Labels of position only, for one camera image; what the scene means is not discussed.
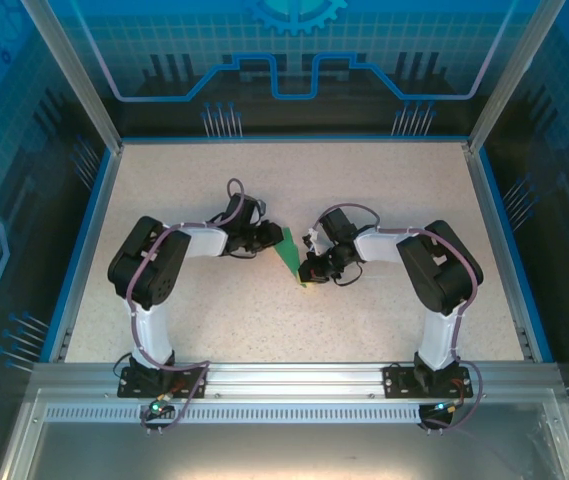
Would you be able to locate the aluminium mounting rail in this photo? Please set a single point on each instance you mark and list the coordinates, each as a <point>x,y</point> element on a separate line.
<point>294,380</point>

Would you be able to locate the aluminium frame post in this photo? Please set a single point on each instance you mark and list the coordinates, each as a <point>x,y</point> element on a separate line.
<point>514,75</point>
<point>84,90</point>

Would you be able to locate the left connector board green light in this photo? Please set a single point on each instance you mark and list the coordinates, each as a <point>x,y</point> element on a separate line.
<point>156,410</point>

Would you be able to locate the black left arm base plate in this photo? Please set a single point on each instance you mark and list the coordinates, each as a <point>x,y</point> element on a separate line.
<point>134,385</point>

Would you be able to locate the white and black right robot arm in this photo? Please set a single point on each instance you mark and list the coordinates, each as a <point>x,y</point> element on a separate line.
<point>439,275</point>

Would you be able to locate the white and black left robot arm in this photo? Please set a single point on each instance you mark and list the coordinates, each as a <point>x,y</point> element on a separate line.
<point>151,270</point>

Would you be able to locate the connector board green light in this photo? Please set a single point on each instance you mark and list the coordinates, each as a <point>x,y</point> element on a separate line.
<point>444,407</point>
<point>156,410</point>

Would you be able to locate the green cloth piece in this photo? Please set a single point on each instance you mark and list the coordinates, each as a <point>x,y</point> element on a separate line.
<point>289,255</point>

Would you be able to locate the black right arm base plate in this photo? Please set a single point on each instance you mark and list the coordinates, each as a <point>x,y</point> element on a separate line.
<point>399,382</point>

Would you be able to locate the right connector board green light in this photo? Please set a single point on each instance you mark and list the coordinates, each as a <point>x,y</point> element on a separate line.
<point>444,407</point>

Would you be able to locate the aluminium back rail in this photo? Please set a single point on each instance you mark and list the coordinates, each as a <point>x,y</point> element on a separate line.
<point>294,140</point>

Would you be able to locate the slotted metal strip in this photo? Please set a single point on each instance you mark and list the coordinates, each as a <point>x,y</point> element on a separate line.
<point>289,414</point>

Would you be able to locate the aluminium side rail blue trim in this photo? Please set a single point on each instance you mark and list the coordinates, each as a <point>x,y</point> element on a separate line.
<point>89,250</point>
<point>499,250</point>

